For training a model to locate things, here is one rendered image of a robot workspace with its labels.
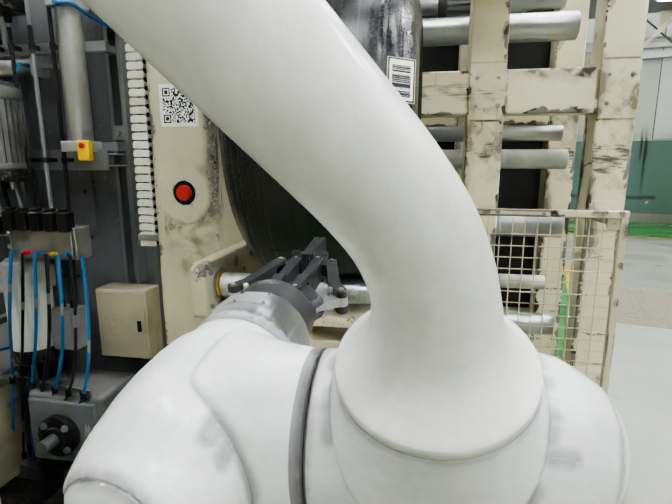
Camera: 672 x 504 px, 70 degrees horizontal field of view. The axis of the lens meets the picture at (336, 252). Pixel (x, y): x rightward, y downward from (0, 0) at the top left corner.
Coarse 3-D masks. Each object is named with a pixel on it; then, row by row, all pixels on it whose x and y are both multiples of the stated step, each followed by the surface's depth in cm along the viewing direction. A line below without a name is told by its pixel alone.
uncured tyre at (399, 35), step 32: (352, 0) 66; (384, 0) 66; (416, 0) 72; (352, 32) 64; (384, 32) 64; (416, 32) 69; (384, 64) 63; (416, 64) 69; (416, 96) 69; (224, 160) 72; (256, 192) 69; (288, 192) 69; (256, 224) 73; (288, 224) 72; (320, 224) 71; (288, 256) 78
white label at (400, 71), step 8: (392, 56) 63; (392, 64) 63; (400, 64) 63; (408, 64) 64; (392, 72) 63; (400, 72) 63; (408, 72) 64; (392, 80) 63; (400, 80) 63; (408, 80) 64; (400, 88) 63; (408, 88) 64; (408, 96) 64
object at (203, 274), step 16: (208, 256) 87; (224, 256) 89; (240, 256) 96; (256, 256) 106; (192, 272) 81; (208, 272) 82; (240, 272) 97; (192, 288) 82; (208, 288) 83; (192, 304) 82; (208, 304) 83
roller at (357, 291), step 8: (224, 272) 86; (232, 272) 86; (224, 280) 85; (232, 280) 84; (344, 280) 82; (352, 280) 81; (360, 280) 81; (224, 288) 85; (320, 288) 81; (352, 288) 80; (360, 288) 80; (224, 296) 86; (352, 296) 81; (360, 296) 80; (368, 296) 80; (368, 304) 81
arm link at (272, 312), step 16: (224, 304) 38; (240, 304) 37; (256, 304) 37; (272, 304) 38; (288, 304) 39; (208, 320) 36; (256, 320) 35; (272, 320) 36; (288, 320) 38; (288, 336) 36; (304, 336) 39
